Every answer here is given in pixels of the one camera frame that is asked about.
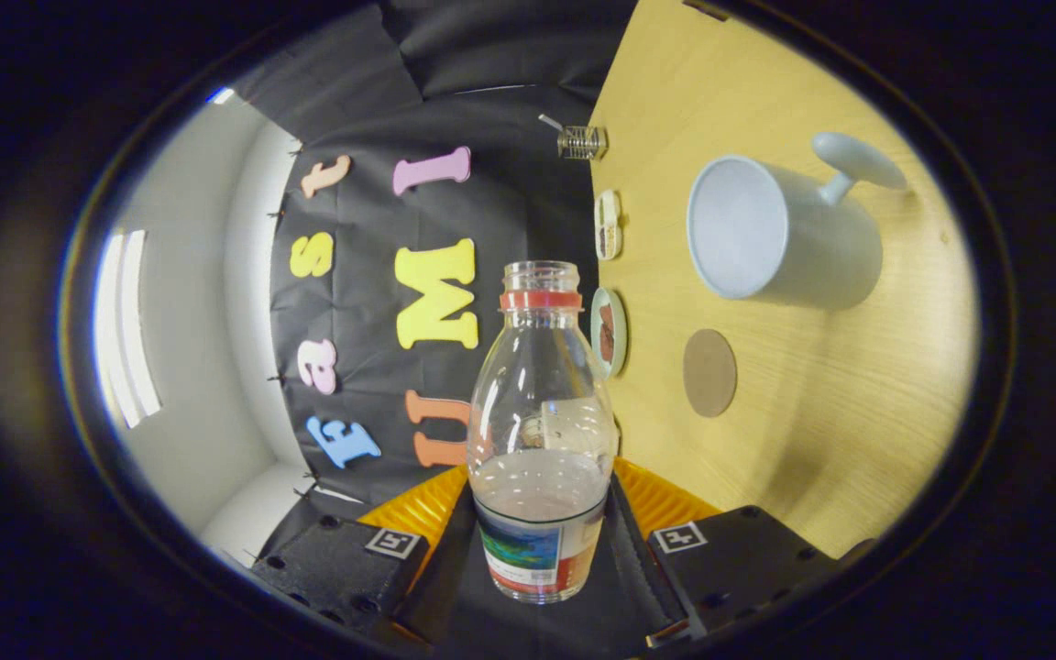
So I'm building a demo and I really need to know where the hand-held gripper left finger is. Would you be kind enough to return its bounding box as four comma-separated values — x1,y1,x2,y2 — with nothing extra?
248,463,492,648

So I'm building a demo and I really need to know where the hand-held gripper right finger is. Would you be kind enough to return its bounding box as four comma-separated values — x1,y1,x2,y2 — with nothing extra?
601,456,846,648

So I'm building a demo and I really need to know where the round brown coaster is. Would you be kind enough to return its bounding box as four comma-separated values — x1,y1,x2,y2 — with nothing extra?
682,328,738,419

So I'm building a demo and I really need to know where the clear plastic juice bottle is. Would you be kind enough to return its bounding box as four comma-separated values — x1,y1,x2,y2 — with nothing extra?
467,260,621,605

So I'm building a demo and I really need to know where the white cup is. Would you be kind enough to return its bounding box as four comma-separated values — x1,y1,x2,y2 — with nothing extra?
686,131,909,311

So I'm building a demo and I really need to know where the wooden table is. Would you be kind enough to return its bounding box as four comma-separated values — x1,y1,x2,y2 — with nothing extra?
588,0,983,560

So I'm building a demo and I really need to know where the pale green plate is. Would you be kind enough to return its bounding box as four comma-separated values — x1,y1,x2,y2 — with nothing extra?
590,287,628,380

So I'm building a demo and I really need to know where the long ceiling light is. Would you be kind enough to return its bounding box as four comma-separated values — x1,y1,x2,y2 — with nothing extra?
93,229,162,430

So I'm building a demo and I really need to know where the small divided white dish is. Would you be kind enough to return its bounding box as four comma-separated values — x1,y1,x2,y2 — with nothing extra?
594,190,622,261

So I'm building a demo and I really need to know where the small glass jar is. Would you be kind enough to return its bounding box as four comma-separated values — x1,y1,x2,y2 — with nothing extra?
557,126,609,161

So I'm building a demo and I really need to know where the black backdrop cloth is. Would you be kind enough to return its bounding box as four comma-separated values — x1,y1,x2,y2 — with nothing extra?
230,0,639,560

